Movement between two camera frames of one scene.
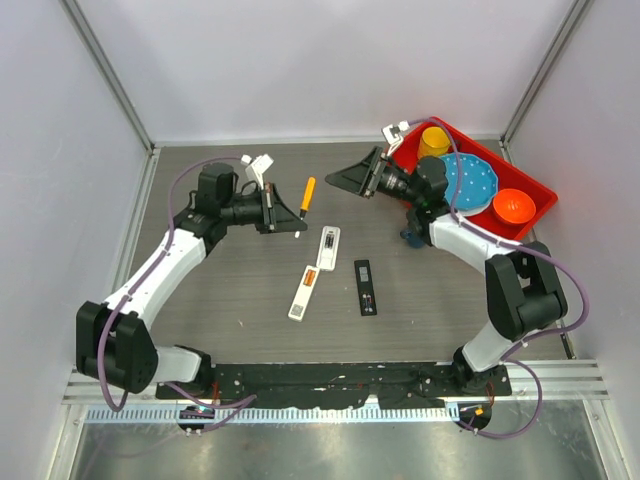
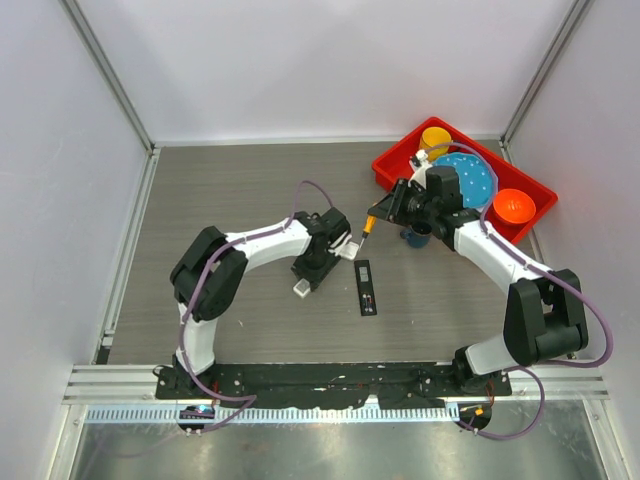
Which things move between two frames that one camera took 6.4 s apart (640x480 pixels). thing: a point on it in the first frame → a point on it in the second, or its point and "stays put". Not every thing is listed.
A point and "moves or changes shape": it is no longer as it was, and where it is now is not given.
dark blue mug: (411, 238) stays put
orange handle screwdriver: (308, 195) → (368, 229)
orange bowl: (514, 206) stays put
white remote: (328, 248) moves or changes shape
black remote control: (365, 288) stays put
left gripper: (275, 215) → (314, 277)
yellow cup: (434, 141) stays put
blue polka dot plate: (479, 183) stays put
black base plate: (333, 385) stays put
